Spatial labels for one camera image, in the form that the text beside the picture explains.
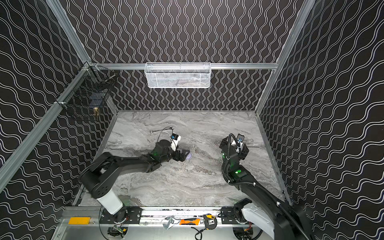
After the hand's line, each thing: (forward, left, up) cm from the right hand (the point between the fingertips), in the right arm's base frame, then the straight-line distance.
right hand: (237, 141), depth 80 cm
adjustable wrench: (-36, +34, -17) cm, 52 cm away
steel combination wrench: (+22, +47, -17) cm, 55 cm away
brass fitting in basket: (+12, +78, +12) cm, 79 cm away
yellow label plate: (-36, +79, -16) cm, 88 cm away
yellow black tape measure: (-35, +15, -16) cm, 41 cm away
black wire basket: (+33, +91, +11) cm, 97 cm away
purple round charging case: (-2, +27, -15) cm, 30 cm away
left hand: (0, +26, -9) cm, 28 cm away
